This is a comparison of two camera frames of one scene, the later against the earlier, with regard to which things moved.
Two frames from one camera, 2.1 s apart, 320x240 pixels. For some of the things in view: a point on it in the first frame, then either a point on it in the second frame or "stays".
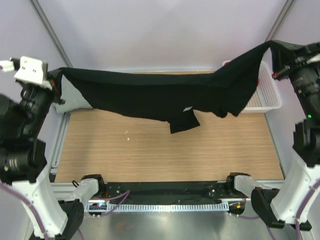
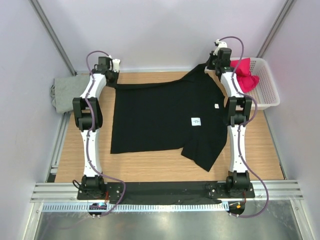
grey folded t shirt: x=74 y=99 stays
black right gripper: x=299 y=55 → x=211 y=56
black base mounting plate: x=167 y=192 stays
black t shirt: x=176 y=97 → x=188 y=113
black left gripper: x=56 y=90 → x=116 y=75
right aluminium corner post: x=287 y=8 stays
